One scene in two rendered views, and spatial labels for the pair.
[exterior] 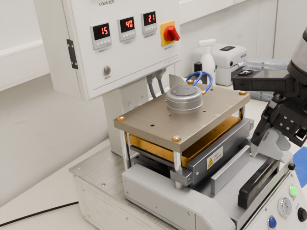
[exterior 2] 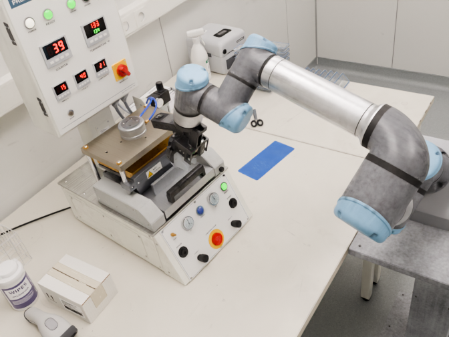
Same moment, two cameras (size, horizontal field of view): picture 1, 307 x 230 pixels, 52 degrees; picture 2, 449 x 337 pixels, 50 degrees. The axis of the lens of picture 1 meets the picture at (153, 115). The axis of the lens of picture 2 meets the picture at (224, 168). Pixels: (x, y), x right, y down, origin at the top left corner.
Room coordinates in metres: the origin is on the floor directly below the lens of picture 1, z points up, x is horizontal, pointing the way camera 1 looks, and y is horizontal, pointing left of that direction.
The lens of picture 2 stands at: (-0.57, -0.34, 1.88)
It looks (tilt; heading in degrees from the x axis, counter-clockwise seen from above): 39 degrees down; 1
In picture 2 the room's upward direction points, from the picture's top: 10 degrees counter-clockwise
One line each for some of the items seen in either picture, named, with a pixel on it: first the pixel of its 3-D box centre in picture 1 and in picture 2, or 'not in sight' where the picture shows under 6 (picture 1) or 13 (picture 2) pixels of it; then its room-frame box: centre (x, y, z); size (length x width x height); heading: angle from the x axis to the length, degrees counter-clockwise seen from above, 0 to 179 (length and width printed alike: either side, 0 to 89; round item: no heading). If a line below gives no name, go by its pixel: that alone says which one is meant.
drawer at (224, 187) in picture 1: (203, 164); (155, 172); (0.61, -0.11, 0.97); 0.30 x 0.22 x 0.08; 46
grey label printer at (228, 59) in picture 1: (219, 63); (217, 47); (1.64, -0.38, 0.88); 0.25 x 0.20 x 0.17; 45
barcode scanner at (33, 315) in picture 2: not in sight; (44, 323); (0.25, 0.24, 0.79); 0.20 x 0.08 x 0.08; 51
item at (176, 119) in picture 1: (179, 109); (133, 133); (0.68, -0.06, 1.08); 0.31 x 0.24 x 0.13; 136
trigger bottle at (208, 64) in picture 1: (207, 65); (199, 55); (1.50, -0.29, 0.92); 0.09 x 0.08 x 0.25; 95
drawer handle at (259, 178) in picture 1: (260, 179); (186, 182); (0.51, -0.20, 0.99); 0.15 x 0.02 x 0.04; 136
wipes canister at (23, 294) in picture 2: not in sight; (15, 284); (0.38, 0.34, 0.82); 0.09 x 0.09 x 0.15
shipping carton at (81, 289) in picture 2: not in sight; (78, 287); (0.35, 0.16, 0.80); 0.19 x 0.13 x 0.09; 51
